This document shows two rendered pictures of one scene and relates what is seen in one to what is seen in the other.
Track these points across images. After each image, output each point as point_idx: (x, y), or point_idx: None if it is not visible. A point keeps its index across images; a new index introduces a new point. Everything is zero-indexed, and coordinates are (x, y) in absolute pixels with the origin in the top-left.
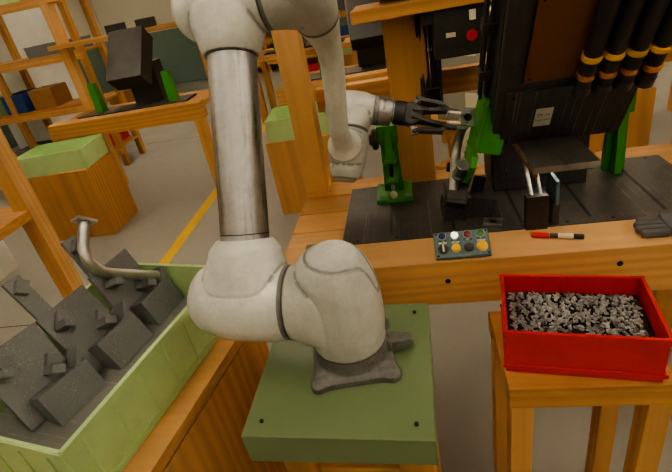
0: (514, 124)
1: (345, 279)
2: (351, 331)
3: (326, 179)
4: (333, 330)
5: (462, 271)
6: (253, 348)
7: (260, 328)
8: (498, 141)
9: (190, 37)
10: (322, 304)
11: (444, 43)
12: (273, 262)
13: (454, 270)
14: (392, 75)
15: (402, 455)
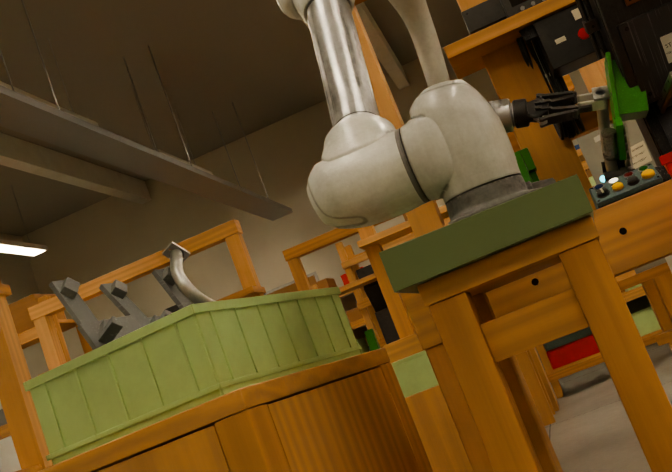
0: (646, 65)
1: (456, 87)
2: (474, 137)
3: None
4: (456, 140)
5: (635, 211)
6: (389, 390)
7: (384, 168)
8: (639, 94)
9: (290, 8)
10: (439, 113)
11: (556, 50)
12: (388, 125)
13: (625, 212)
14: None
15: (551, 210)
